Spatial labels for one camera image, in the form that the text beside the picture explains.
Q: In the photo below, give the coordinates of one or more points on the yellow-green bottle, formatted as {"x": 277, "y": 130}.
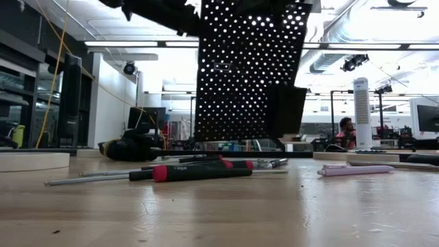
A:
{"x": 19, "y": 137}

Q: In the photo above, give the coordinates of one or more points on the dark shelving unit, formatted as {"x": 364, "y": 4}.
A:
{"x": 17, "y": 85}

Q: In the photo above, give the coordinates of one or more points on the black plastic hanging bin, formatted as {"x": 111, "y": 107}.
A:
{"x": 288, "y": 113}

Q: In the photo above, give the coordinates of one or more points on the black metal table frame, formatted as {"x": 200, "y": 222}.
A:
{"x": 240, "y": 153}

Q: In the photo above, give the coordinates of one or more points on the black backpack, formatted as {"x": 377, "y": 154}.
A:
{"x": 130, "y": 147}

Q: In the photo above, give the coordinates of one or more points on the silver ceiling air duct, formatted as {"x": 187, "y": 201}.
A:
{"x": 326, "y": 61}

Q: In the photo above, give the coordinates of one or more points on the black camera on pole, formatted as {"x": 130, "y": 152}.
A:
{"x": 384, "y": 89}

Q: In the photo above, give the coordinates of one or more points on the black tall upright panel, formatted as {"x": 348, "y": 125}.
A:
{"x": 70, "y": 103}

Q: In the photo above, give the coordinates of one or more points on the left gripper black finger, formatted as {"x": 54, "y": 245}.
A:
{"x": 161, "y": 13}

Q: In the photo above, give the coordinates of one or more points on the lilac ballpoint pen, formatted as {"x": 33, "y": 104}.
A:
{"x": 356, "y": 170}

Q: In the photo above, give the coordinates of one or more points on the black computer monitor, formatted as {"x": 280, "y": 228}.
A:
{"x": 428, "y": 118}
{"x": 147, "y": 118}

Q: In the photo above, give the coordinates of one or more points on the white tower fan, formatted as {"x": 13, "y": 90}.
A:
{"x": 362, "y": 113}

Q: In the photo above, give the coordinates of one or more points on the black ceiling-mounted camera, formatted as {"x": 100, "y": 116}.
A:
{"x": 353, "y": 62}

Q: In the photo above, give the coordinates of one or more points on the long ceiling light strip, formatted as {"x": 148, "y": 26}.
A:
{"x": 120, "y": 44}

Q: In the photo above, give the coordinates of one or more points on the black dome security camera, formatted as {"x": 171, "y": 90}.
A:
{"x": 129, "y": 68}

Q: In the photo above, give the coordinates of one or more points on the white masking tape roll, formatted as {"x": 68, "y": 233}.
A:
{"x": 329, "y": 156}
{"x": 87, "y": 153}
{"x": 34, "y": 162}
{"x": 372, "y": 158}

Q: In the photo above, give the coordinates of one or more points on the person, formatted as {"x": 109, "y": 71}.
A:
{"x": 346, "y": 125}

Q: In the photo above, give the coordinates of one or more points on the black perforated peg board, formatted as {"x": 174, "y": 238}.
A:
{"x": 240, "y": 73}

